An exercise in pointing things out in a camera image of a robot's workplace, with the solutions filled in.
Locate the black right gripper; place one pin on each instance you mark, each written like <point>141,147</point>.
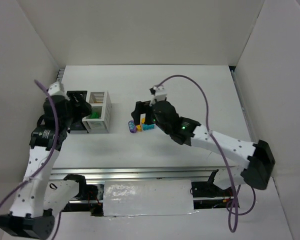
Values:
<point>142,106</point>

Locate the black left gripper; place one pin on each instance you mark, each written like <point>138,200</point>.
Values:
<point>77,99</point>

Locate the green rounded lego brick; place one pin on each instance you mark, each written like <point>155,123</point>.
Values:
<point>92,116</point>

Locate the green square lego brick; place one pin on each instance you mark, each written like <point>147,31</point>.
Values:
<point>97,115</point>

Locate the purple printed oval lego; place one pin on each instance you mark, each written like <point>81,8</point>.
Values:
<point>132,127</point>

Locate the yellow half-round lego brick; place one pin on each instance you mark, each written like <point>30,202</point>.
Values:
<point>139,127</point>

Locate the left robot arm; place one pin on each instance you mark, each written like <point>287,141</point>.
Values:
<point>32,214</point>

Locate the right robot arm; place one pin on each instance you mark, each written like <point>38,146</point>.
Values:
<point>254,160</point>

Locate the black slotted container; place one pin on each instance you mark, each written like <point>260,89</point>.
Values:
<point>80,110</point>

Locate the teal rectangular lego brick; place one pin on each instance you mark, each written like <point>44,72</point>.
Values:
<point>146,127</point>

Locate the white slotted container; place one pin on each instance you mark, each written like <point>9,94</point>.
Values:
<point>98,122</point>

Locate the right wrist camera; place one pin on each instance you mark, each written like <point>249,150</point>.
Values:
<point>159,94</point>

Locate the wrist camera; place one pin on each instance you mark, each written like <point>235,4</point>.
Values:
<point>159,94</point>
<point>56,89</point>

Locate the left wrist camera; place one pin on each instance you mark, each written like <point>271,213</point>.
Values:
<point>56,89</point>

